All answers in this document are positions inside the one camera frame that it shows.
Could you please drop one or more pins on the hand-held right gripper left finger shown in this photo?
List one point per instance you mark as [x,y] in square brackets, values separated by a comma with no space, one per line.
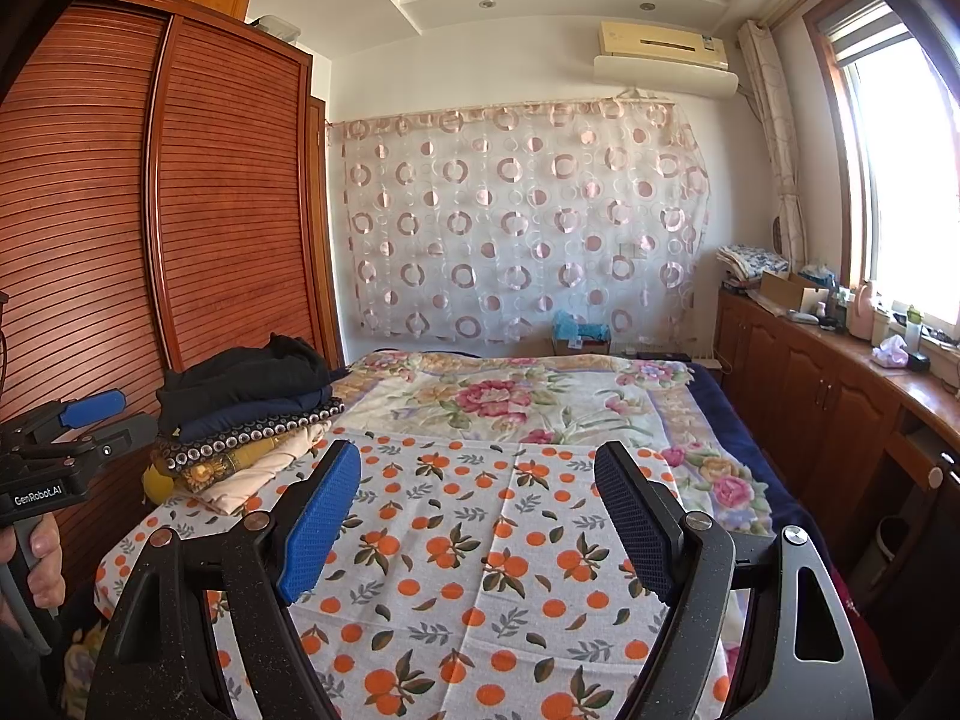
[322,525]

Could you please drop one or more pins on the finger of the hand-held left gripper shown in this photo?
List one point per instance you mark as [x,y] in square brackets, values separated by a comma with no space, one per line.
[112,442]
[90,409]

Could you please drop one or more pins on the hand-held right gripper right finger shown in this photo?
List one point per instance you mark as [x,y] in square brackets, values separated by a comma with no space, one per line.
[637,525]

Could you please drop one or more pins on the black printed t-shirt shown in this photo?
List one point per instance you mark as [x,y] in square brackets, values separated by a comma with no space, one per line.
[247,379]

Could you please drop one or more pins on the person's left hand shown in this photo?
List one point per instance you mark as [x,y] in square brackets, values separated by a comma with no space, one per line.
[41,562]

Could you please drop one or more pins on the beige folded cloth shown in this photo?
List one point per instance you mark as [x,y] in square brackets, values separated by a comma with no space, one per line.
[247,487]

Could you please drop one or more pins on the yellow patterned folded cloth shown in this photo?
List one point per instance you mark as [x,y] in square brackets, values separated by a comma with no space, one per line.
[217,471]

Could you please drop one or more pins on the patterned folded blanket stack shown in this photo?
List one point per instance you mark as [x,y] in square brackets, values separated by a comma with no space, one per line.
[225,446]

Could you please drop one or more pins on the navy folded garment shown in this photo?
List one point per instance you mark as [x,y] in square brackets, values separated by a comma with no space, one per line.
[262,412]

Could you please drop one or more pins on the navy bedspread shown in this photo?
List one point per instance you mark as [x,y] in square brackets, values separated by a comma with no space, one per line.
[727,420]

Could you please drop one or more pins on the floral blanket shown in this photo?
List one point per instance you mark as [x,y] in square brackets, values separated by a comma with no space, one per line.
[487,397]

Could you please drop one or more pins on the blue box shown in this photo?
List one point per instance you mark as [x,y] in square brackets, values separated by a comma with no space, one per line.
[581,330]

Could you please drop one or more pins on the long wooden cabinet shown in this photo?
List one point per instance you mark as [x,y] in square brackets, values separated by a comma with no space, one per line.
[810,390]

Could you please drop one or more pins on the wooden louvered wardrobe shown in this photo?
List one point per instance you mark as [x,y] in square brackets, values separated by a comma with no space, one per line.
[225,202]

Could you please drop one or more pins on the round trash bin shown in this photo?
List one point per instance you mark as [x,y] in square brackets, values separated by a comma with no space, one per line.
[889,540]

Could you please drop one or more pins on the cardboard box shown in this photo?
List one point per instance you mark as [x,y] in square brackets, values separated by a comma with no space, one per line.
[784,292]

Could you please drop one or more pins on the stack of folded cloths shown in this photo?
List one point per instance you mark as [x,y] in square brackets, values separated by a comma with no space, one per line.
[750,261]

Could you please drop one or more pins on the circle pattern sheer curtain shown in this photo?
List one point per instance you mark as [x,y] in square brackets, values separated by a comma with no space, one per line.
[525,240]

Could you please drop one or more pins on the pink bottle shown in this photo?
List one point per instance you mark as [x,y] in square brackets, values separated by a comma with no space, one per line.
[862,311]

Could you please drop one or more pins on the small black box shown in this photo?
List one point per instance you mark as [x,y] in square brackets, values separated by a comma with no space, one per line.
[919,362]

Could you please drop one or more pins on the pale window curtain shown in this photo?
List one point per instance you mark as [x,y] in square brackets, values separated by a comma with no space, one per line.
[776,135]

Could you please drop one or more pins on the white storage box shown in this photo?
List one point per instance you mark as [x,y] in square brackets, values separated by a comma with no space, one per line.
[274,28]

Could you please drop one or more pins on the white air deflector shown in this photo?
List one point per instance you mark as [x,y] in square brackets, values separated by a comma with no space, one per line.
[660,79]

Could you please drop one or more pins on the wooden framed window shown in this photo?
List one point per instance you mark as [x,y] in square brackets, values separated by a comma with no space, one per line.
[907,165]

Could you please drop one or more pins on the white air conditioner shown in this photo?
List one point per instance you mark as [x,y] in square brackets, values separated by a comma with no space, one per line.
[660,41]

